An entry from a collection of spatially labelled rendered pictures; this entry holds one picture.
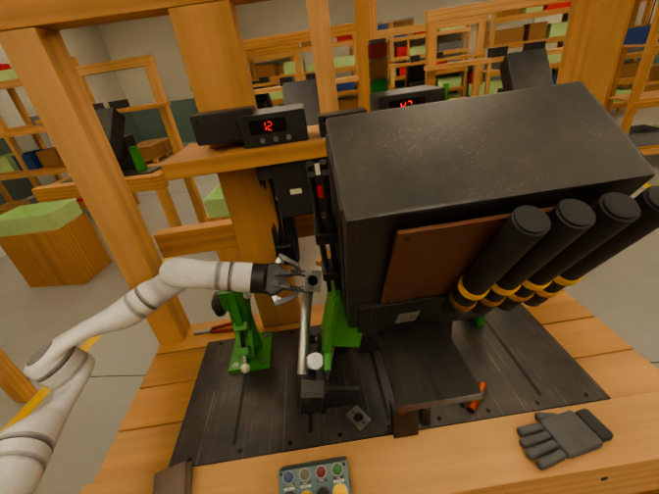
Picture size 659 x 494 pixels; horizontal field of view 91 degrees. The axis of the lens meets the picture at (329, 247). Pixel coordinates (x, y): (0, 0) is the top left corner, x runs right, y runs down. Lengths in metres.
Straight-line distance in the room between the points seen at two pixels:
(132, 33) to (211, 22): 11.44
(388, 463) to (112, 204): 0.99
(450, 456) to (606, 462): 0.32
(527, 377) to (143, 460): 1.03
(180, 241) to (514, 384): 1.09
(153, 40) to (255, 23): 3.03
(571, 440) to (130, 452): 1.07
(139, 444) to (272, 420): 0.36
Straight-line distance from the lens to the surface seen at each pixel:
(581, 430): 1.00
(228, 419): 1.03
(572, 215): 0.42
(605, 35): 1.22
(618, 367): 1.24
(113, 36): 12.69
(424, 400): 0.70
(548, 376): 1.11
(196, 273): 0.81
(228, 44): 0.94
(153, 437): 1.13
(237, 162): 0.84
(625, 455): 1.04
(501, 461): 0.93
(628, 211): 0.46
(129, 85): 12.65
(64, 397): 0.90
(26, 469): 0.80
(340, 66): 7.54
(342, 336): 0.79
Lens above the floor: 1.70
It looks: 29 degrees down
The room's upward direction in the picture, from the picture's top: 8 degrees counter-clockwise
